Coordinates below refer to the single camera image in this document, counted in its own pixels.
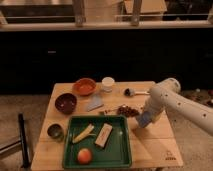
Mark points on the blue sponge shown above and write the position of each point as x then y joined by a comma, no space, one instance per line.
144,119

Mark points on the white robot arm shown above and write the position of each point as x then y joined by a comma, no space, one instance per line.
165,94

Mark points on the orange bowl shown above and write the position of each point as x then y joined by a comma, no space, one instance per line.
84,86

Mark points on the white cup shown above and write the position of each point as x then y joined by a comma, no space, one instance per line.
107,84

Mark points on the grey cloth piece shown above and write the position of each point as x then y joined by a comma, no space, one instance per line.
95,103

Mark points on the bunch of red grapes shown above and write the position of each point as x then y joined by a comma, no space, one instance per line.
125,110

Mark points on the green tray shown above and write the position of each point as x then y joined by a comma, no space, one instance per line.
115,154

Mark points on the red apple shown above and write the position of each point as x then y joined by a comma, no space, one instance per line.
84,156

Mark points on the black metal stand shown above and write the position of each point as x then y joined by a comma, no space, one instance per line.
22,141

